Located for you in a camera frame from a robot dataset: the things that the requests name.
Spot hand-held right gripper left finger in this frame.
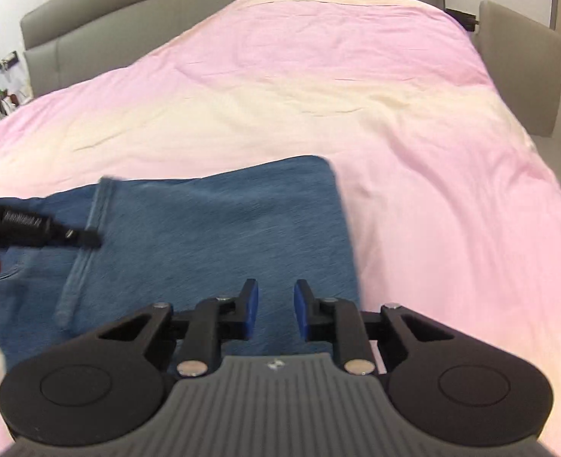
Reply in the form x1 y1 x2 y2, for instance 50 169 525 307
97 278 260 378

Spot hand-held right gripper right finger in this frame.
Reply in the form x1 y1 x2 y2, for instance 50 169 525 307
293 278 455 376

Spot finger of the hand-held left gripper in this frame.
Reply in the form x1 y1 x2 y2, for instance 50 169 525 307
49 223 102 251

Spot blue denim pants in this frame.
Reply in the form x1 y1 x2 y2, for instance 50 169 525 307
0 154 363 378

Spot pink and cream blanket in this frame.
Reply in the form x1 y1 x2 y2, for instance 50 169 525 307
0 0 561 457

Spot grey padded headboard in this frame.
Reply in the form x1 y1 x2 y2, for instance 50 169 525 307
20 0 446 102

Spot grey upholstered chair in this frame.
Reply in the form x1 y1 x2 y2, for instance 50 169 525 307
472 0 561 137

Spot black bracket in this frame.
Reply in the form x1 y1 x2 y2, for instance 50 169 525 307
444 8 480 30

